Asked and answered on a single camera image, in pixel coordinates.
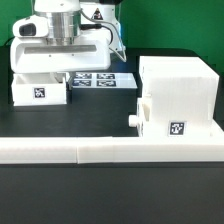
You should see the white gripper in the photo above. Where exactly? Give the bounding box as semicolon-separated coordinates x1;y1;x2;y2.
10;15;111;90

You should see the white drawer with tag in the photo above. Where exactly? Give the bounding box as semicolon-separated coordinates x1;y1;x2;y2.
128;95;151;137
11;73;67;106

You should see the white front drawer with tag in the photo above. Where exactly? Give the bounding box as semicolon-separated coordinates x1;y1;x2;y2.
128;95;151;137

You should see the white drawer cabinet box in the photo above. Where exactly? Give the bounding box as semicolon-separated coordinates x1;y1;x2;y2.
139;56;219;138

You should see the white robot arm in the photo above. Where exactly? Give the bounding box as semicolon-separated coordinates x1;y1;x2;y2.
10;0;126;78

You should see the white marker tag plate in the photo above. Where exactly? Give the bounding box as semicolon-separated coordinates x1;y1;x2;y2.
68;72;137;89

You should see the white L-shaped fence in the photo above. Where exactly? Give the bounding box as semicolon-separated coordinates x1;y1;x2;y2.
0;136;224;164

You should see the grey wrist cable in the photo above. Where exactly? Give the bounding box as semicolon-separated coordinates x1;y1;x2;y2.
79;9;128;64

